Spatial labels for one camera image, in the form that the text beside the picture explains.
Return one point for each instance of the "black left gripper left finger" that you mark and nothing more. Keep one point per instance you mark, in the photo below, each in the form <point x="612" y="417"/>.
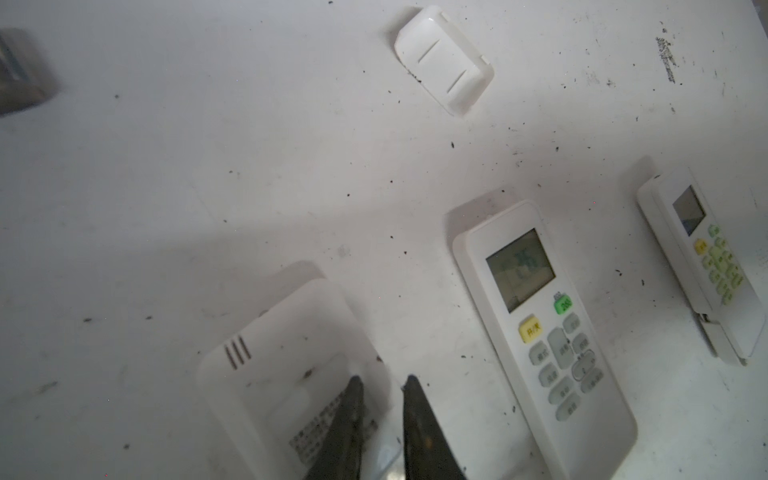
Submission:
<point x="340" y="456"/>

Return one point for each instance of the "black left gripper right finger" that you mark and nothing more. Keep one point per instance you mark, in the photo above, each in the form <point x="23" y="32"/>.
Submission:
<point x="427" y="454"/>

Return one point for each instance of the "white remote control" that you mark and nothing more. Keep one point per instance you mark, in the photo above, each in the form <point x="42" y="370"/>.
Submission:
<point x="276" y="385"/>
<point x="546" y="344"/>
<point x="708" y="270"/>

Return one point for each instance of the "white battery cover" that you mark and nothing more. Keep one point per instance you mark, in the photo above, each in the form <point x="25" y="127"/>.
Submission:
<point x="442" y="59"/>

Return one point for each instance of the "pink handled knife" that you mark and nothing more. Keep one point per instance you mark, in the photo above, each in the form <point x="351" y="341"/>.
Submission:
<point x="27" y="77"/>

